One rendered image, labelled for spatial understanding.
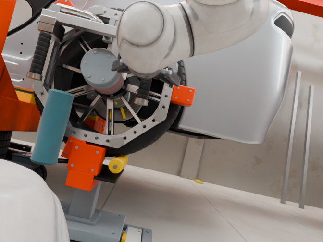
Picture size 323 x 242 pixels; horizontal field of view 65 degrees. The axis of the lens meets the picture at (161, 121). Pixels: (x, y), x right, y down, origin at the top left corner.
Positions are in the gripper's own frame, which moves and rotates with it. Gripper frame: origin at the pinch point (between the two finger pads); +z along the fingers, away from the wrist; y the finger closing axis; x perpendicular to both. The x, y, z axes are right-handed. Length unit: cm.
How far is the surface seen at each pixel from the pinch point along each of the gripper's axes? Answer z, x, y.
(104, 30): 1.7, 12.6, -17.0
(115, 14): 21.7, 27.5, -19.7
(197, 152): 405, -29, 105
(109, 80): 6.2, -2.0, -12.3
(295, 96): 394, 119, 265
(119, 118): 74, -11, -14
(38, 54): -1.5, -0.9, -33.8
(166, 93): 20.7, 0.8, 7.9
